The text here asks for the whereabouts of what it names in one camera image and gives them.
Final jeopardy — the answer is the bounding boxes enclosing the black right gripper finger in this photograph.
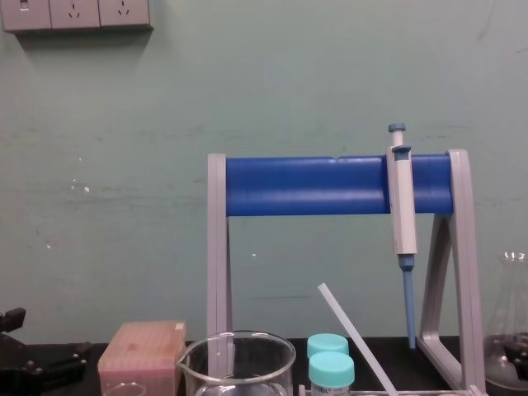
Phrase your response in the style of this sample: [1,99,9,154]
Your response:
[503,336,528,366]

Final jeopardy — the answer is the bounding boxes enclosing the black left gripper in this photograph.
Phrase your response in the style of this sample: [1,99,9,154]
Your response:
[0,307,94,396]

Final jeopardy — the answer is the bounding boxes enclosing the clear glass stirring rod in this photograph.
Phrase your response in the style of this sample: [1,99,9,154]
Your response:
[317,282,399,396]

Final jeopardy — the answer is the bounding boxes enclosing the clear glass conical flask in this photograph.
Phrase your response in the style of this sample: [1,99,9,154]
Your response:
[483,251,528,383]

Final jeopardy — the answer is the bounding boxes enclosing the small clear glass beaker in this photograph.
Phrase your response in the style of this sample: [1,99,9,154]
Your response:
[102,381,149,396]

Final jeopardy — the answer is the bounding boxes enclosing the pink pipette tip box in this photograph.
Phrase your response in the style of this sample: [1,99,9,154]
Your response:
[97,320,187,396]

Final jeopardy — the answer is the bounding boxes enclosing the clear plastic tube rack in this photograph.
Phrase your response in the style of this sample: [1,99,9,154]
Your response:
[298,383,488,396]

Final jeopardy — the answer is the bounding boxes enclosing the grey blue pipette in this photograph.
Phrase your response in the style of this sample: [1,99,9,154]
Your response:
[386,122,418,351]

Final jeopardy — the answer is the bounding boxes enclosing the vial with teal cap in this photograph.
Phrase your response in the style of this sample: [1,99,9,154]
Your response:
[308,351,356,396]
[306,333,350,361]

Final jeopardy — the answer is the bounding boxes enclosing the large clear glass beaker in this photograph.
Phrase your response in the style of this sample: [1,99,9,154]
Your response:
[176,329,297,396]

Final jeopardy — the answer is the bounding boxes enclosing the grey pipette stand blue bar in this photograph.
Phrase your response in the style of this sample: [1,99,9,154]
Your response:
[205,148,488,396]

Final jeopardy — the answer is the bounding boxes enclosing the grey wall socket panel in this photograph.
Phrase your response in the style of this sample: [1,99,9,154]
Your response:
[0,0,154,34]

